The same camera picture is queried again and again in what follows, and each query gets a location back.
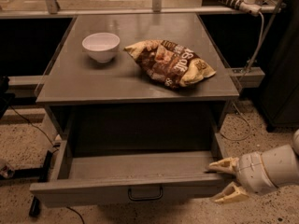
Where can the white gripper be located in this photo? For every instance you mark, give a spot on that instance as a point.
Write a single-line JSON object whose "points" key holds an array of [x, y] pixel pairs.
{"points": [[251, 171]]}

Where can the grey top drawer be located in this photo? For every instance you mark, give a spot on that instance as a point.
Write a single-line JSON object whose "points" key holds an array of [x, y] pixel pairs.
{"points": [[108, 169]]}

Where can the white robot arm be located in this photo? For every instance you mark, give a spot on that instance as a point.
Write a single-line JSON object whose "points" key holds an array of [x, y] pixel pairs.
{"points": [[281, 164]]}

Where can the grey drawer cabinet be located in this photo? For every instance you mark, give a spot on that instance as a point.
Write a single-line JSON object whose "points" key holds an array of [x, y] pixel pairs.
{"points": [[115, 109]]}

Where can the brown yellow chip bag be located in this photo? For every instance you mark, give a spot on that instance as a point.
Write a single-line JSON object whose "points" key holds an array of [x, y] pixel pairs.
{"points": [[170, 63]]}

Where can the white power strip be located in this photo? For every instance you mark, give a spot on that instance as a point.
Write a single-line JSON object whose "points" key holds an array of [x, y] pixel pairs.
{"points": [[247, 6]]}

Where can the white ceramic bowl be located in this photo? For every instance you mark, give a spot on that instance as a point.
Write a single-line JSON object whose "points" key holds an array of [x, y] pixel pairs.
{"points": [[102, 47]]}

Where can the grey metal rail frame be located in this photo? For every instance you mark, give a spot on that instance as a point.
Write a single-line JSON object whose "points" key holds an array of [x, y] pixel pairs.
{"points": [[124, 3]]}

